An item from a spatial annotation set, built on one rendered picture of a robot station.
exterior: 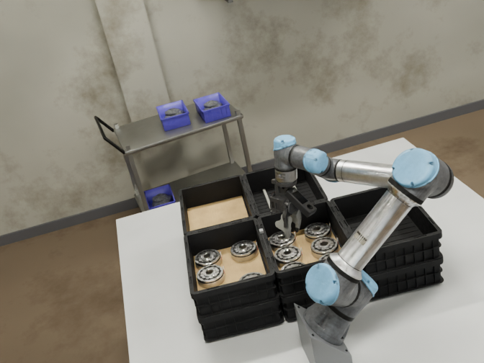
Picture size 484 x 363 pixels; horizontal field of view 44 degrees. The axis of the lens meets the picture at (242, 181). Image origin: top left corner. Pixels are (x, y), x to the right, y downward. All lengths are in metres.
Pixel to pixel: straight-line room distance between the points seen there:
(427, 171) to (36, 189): 3.48
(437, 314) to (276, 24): 2.81
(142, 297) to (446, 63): 3.39
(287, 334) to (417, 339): 0.44
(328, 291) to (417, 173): 0.41
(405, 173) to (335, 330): 0.55
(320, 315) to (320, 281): 0.18
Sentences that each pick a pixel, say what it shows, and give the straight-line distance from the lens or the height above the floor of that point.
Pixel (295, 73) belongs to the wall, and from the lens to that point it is 4.63.
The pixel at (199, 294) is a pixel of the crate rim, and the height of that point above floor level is 0.93.
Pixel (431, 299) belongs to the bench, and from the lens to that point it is 2.28.
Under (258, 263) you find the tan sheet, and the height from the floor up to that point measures 0.83.
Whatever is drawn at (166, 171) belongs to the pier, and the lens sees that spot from 4.57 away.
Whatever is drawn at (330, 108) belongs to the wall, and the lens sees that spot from 4.81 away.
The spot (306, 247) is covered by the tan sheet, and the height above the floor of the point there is 0.83.
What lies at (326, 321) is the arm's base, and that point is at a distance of 1.93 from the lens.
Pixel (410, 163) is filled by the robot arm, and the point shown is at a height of 1.37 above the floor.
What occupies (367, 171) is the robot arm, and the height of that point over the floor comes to 1.25.
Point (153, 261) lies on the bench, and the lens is 2.75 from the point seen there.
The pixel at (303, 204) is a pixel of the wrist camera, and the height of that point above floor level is 1.13.
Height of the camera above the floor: 2.17
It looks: 27 degrees down
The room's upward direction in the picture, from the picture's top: 12 degrees counter-clockwise
